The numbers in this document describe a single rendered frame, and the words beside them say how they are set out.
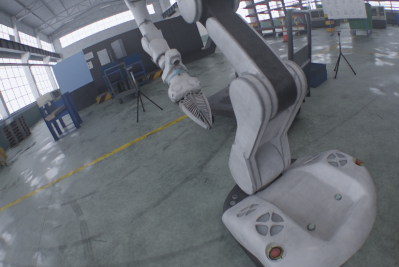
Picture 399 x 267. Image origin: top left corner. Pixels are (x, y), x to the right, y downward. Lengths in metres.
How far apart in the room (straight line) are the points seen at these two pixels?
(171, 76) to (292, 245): 0.62
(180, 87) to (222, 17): 0.28
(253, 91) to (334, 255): 0.53
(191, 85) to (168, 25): 7.15
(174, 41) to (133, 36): 1.67
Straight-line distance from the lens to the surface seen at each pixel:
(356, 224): 0.66
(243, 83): 0.50
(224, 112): 1.64
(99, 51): 7.17
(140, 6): 0.83
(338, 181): 0.78
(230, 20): 0.65
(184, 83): 0.55
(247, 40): 0.59
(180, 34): 7.74
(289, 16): 1.12
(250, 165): 0.72
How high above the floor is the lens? 0.90
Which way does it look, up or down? 24 degrees down
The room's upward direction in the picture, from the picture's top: 18 degrees counter-clockwise
